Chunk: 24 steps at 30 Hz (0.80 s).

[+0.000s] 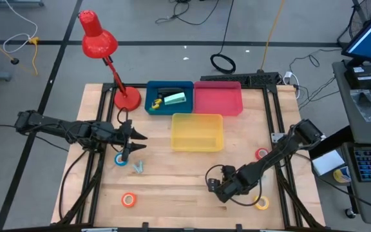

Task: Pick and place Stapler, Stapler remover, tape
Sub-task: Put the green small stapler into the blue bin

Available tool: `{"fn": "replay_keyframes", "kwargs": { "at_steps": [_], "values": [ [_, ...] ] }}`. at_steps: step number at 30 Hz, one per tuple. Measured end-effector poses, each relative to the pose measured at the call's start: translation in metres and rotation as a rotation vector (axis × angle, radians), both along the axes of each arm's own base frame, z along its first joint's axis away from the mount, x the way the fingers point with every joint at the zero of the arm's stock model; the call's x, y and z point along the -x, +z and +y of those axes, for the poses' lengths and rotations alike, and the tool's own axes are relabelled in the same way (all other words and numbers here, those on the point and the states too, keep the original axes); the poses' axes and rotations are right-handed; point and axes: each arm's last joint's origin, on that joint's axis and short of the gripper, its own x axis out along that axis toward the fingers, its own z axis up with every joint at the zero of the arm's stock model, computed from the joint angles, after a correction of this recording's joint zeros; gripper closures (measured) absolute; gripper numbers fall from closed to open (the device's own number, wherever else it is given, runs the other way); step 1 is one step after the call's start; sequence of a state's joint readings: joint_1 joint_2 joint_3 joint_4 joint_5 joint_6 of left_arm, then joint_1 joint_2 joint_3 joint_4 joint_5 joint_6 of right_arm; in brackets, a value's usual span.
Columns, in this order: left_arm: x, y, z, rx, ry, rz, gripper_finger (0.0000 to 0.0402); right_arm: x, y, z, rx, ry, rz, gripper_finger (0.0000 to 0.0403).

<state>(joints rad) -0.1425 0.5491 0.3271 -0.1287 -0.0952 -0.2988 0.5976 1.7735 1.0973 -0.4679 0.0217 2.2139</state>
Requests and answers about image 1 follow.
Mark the black floor fan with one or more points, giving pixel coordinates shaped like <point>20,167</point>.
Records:
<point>366,16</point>

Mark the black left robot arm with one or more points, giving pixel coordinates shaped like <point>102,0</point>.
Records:
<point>53,124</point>

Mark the grey side desk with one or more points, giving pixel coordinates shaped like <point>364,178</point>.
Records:
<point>343,106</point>

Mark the red desk lamp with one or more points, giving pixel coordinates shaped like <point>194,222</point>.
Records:
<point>98,43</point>

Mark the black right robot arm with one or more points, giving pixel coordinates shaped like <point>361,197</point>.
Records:
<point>269,159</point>

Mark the clear plastic bag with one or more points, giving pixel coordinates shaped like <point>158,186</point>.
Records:
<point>367,104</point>

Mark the grey metal bracket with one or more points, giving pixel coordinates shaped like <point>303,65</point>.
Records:
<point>277,137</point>

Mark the red tape roll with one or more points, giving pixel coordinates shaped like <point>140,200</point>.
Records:
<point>257,154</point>

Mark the black aluminium table frame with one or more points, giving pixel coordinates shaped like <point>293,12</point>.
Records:
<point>270,87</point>

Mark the blue plastic bin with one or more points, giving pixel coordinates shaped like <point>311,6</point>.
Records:
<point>185,109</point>

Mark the mint green stapler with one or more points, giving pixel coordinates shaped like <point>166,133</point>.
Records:
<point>175,98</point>

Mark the black mini computer box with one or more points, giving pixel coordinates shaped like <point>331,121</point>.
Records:
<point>362,77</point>

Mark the yellow staple remover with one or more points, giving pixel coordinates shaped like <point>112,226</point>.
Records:
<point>156,103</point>

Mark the black stapler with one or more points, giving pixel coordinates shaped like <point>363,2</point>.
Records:
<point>169,91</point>

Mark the white cardboard box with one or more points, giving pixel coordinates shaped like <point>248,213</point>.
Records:
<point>327,162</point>

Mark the orange tape roll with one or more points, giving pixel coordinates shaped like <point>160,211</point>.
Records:
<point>123,199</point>

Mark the pink plastic bin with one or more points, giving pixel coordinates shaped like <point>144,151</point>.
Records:
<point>217,98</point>

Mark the light blue staple remover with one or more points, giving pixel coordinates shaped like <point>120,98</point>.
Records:
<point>138,167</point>

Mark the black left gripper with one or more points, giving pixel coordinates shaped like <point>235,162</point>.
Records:
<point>127,135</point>

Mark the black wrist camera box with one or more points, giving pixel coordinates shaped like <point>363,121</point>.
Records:
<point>213,185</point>

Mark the yellow translucent plastic bin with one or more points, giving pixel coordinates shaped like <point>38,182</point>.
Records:
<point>196,132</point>

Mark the white power adapter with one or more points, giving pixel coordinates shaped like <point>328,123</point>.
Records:
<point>290,77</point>

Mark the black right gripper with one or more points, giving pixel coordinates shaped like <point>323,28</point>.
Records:
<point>227,190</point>

